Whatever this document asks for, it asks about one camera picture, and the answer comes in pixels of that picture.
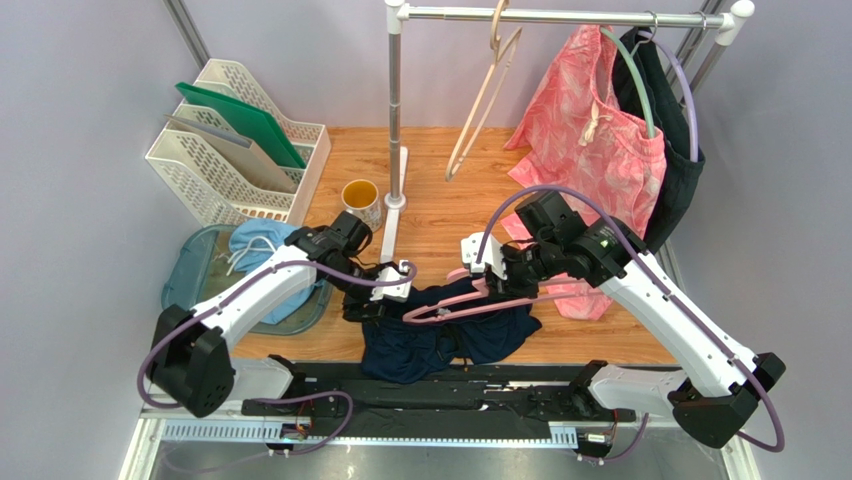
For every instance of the pink plastic hanger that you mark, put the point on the pink plastic hanger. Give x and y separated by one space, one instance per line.
446 310

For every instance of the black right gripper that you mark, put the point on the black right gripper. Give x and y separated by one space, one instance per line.
500 282

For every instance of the pink patterned shorts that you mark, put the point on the pink patterned shorts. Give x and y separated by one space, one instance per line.
579 137

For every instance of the black hanging shorts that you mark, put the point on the black hanging shorts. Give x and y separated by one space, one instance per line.
681 176

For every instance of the light blue shorts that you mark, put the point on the light blue shorts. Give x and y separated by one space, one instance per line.
251 244

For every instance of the grey folder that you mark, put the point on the grey folder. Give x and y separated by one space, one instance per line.
242 153

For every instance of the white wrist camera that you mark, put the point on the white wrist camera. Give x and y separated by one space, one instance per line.
395 282
482 256

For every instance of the white mesh file organizer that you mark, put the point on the white mesh file organizer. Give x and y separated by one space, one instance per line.
208 185

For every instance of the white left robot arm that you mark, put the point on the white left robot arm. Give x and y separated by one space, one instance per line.
189 363

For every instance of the silver clothes rack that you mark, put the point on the silver clothes rack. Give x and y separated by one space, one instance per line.
709 16

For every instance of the green folder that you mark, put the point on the green folder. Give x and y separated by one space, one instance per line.
248 121

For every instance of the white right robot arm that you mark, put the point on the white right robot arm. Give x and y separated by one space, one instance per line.
721 389

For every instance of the beige plastic hanger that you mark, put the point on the beige plastic hanger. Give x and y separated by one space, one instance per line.
503 53

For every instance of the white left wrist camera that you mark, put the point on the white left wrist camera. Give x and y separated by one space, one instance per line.
395 282

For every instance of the white mug with yellow inside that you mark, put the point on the white mug with yellow inside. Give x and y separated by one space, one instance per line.
362 199

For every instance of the teal plastic tray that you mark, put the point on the teal plastic tray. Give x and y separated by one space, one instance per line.
200 274

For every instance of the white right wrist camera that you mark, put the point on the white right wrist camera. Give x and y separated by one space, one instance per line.
482 256

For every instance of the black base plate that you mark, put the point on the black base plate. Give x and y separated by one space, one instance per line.
476 402

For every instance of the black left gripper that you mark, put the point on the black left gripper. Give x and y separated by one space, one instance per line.
353 308

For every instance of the navy blue shorts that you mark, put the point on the navy blue shorts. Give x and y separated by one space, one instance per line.
403 353

